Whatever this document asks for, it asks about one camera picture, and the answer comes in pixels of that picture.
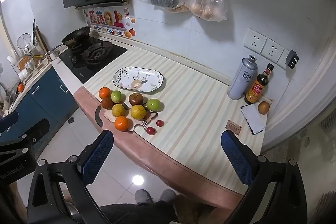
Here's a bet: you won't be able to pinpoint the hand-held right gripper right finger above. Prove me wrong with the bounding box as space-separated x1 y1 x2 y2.
220 130 307 224

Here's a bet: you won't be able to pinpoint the dish rack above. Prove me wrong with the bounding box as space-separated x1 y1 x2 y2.
7 48 53 75

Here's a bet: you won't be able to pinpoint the cat-shaped board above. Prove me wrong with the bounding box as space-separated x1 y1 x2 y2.
94 105 159 134

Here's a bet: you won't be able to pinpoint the grey metal can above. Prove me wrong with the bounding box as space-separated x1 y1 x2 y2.
227 55 258 101

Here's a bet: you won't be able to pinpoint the green apple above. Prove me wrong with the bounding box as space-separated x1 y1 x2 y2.
146 98 161 111
110 90 123 103

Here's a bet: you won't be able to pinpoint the grey slipper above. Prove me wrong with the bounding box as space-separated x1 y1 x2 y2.
134 189 153 205
159 189 177 203

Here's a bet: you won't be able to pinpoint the floral oval plate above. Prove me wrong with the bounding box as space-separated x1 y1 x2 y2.
113 67 166 94

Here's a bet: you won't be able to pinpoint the blue kitchen cabinet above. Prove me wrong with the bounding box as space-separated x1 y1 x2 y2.
5 67 79 159

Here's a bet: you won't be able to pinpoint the brown apple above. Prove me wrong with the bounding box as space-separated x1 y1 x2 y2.
128 93 143 106

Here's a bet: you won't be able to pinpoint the yellow citrus fruit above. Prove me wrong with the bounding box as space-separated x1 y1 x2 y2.
131 105 147 120
112 104 125 117

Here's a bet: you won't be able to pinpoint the black frying pan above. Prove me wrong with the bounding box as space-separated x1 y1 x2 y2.
47 26 91 55

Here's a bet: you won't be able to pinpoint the brown kiwi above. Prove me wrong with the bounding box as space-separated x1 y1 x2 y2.
258 101 270 115

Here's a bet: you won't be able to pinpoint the person's dark trousers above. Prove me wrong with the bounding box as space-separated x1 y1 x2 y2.
100 200 176 224

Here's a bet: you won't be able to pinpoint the small brown card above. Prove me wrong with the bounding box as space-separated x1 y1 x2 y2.
226 120 242 132

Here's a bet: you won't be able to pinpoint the dark sauce bottle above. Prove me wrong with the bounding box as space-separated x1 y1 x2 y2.
244 63 275 105

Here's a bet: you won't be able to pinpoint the white wall socket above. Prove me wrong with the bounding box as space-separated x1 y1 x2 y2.
243 28 269 55
262 38 285 63

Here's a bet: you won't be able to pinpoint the dark red fruit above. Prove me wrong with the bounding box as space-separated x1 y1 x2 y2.
101 97 114 110

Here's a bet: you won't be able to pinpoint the white notebook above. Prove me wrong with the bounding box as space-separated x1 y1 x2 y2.
241 103 268 136

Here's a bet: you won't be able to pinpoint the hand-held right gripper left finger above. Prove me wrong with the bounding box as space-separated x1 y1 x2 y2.
26 130 114 224

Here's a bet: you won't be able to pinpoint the colourful wall sticker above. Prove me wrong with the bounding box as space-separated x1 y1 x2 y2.
83 6 136 38

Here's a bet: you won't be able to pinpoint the metal strainer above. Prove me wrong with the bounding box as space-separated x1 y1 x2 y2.
17 33 31 52

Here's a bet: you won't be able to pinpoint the black gas stove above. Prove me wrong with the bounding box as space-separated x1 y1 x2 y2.
58 36 128 84

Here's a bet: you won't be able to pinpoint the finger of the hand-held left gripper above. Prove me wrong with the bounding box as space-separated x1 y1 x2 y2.
12 118 50 147
0 111 19 133

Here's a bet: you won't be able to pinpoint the black plug charger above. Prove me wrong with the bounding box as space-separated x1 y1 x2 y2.
286 50 299 69

